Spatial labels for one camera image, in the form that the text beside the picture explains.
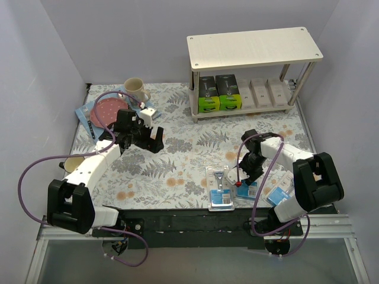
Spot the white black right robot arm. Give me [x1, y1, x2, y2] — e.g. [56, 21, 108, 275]
[234, 130, 344, 235]

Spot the blue checked cloth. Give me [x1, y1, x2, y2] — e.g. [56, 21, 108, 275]
[73, 88, 162, 140]

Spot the white Harry's box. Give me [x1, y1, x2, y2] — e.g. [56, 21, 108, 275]
[250, 78, 272, 108]
[237, 79, 255, 109]
[266, 78, 288, 107]

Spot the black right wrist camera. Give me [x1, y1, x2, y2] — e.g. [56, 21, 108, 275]
[241, 129, 262, 152]

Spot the cream enamel cup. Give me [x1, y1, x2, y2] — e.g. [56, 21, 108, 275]
[59, 156, 85, 173]

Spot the clear blue razor blister pack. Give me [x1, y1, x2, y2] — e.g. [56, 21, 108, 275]
[205, 166, 235, 212]

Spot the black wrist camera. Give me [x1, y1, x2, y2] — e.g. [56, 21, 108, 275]
[113, 109, 138, 133]
[241, 129, 262, 152]

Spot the black green Gillette Labs box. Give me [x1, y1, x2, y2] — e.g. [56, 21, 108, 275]
[198, 76, 220, 112]

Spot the silver fork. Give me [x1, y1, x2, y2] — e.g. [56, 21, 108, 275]
[82, 106, 96, 140]

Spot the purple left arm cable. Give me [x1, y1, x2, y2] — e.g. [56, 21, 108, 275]
[17, 91, 149, 268]

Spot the beige ceramic mug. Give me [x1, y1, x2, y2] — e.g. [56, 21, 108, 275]
[124, 78, 151, 108]

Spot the pink dotted plate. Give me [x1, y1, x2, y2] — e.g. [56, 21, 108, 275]
[95, 98, 129, 126]

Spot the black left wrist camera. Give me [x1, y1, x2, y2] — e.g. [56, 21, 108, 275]
[113, 109, 138, 133]

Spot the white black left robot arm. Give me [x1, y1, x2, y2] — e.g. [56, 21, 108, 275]
[47, 127, 164, 237]

